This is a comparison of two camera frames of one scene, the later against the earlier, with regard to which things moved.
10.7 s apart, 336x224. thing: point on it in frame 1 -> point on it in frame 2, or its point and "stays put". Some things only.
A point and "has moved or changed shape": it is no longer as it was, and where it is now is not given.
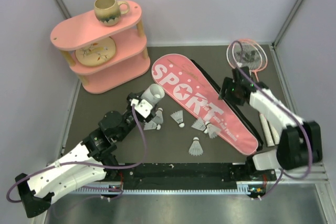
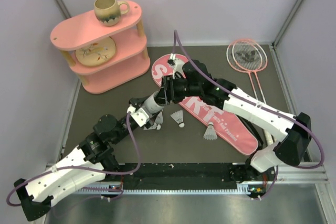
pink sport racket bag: [196, 92] stays put
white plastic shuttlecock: [178, 116] stays put
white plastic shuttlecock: [151, 125] stays put
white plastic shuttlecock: [212, 130] has moved or changed shape
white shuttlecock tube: [153, 94] has moved or changed shape
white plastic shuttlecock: [159, 118] stays put
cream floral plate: [97, 54] stays put
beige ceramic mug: [107, 10] stays put
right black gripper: [227, 84] -> [168, 84]
